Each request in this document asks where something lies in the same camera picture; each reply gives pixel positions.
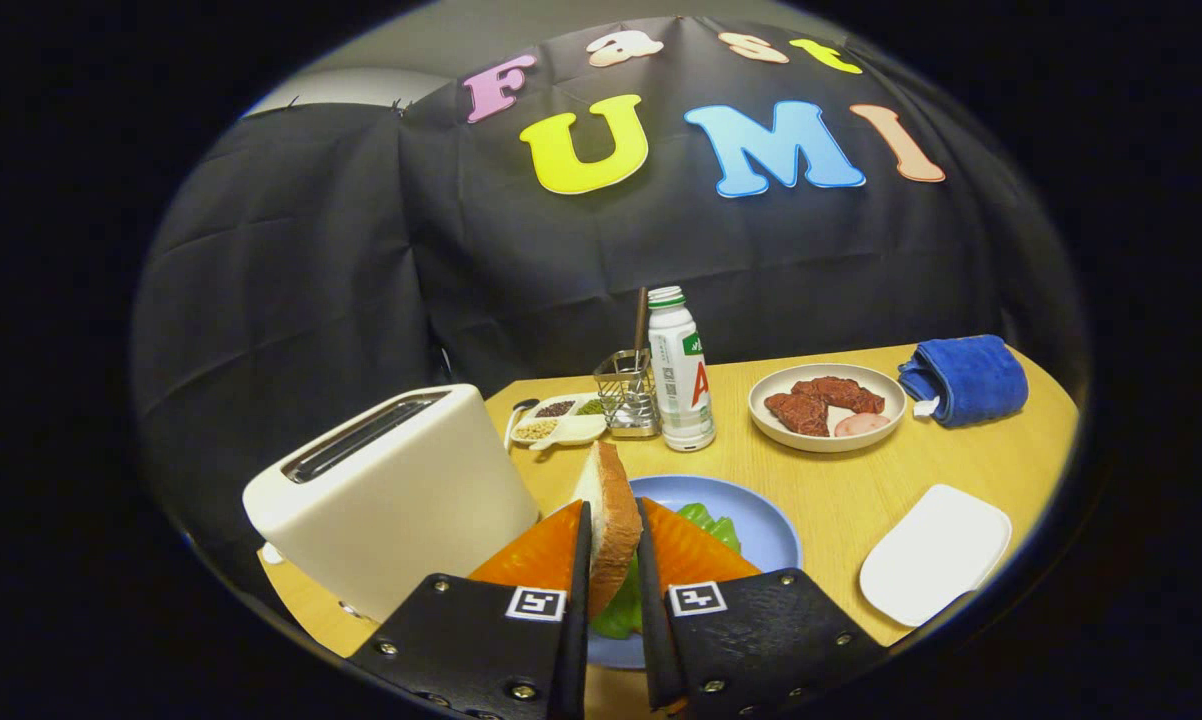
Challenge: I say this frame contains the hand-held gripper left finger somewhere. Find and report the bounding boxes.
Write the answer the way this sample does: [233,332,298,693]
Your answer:
[346,500,594,720]

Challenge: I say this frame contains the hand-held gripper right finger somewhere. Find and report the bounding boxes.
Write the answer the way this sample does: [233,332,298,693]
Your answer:
[636,497,887,716]

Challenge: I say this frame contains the large crusted bread slice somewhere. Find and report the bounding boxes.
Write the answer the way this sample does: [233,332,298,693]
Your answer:
[571,440,644,621]

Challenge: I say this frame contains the green lettuce leaf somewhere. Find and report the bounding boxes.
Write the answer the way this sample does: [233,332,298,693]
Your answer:
[589,502,742,641]

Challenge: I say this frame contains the blue plate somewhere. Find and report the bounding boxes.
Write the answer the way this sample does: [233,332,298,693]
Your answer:
[586,475,804,671]

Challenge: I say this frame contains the white divided seasoning dish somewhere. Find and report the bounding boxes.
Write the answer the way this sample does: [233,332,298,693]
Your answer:
[509,392,609,451]

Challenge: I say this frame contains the white toaster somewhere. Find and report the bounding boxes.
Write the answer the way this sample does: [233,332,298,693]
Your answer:
[242,383,541,625]

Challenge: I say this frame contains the white bottle with green cap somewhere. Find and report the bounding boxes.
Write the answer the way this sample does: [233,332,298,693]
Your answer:
[647,286,718,453]

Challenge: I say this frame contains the white spoon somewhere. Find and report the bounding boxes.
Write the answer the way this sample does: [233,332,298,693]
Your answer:
[502,398,542,451]

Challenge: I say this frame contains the beige plate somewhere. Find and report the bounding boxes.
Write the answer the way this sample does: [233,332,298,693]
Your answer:
[747,362,908,454]

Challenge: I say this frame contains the brown meat piece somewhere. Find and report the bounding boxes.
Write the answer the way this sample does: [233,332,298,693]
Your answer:
[791,376,887,416]
[763,391,830,438]

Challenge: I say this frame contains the white square plate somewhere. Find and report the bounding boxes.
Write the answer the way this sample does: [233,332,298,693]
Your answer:
[858,484,1014,629]

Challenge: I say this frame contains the blue towel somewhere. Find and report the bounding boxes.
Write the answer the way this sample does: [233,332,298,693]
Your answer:
[897,334,1030,430]

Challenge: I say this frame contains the black backdrop cloth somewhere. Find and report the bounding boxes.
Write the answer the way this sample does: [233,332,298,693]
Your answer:
[131,15,1087,561]

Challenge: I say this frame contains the wire mesh utensil holder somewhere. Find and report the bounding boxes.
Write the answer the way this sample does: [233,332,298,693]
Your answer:
[593,348,662,440]

